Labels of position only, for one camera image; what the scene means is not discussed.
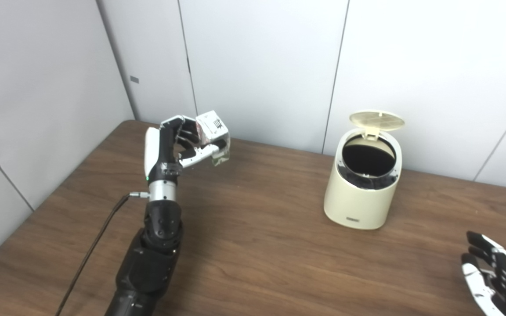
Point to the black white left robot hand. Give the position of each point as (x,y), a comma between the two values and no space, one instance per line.
(160,149)

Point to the white green milk carton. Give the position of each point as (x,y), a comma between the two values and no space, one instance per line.
(213,127)

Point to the cream-colored round bin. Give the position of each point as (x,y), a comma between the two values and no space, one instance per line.
(358,204)

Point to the cream round bin lid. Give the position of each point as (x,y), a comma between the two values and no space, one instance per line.
(377,120)

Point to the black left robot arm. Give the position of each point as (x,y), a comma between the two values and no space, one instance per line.
(152,259)

